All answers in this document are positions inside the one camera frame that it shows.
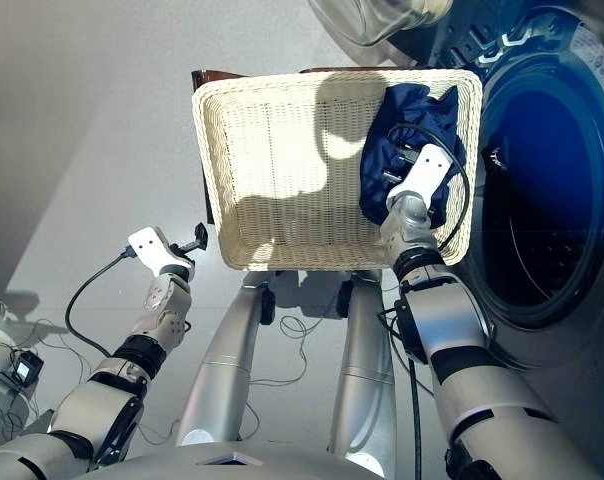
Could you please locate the navy blue garment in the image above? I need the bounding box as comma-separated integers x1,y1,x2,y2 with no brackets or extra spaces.
358,83,467,230

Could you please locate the pale woven basket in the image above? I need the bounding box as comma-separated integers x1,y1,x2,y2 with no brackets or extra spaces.
190,68,485,273

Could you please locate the round washing machine door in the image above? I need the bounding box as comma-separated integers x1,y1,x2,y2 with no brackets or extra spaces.
305,0,456,50

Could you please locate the grey washing machine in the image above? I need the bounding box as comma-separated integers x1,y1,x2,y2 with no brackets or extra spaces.
381,0,604,480

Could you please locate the silver robot leg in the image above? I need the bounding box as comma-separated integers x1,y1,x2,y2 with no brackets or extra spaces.
326,269,399,474
174,271,271,449

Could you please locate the small black screen device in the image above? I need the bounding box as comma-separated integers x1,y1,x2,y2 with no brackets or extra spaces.
10,349,46,387

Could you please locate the white washer warning label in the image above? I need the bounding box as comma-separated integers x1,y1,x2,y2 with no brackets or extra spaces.
569,22,604,96

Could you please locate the silver robot body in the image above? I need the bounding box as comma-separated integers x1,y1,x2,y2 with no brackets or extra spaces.
79,442,386,480

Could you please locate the black hanging cable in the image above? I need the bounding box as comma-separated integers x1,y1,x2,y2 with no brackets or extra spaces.
376,307,424,454

